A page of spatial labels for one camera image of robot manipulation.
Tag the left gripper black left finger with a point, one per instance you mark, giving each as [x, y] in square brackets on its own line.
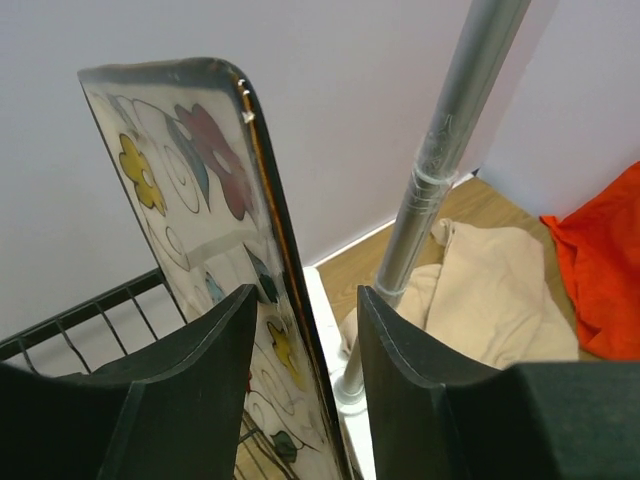
[171, 410]

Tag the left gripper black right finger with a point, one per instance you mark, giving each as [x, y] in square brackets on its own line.
[435, 413]

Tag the silver clothes rack stand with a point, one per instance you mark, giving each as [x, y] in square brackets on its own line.
[485, 40]

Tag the beige cloth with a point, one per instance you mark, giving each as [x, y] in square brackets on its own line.
[488, 299]

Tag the orange garment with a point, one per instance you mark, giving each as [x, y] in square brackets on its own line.
[597, 249]

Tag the black wire dish rack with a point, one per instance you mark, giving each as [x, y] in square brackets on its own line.
[75, 325]

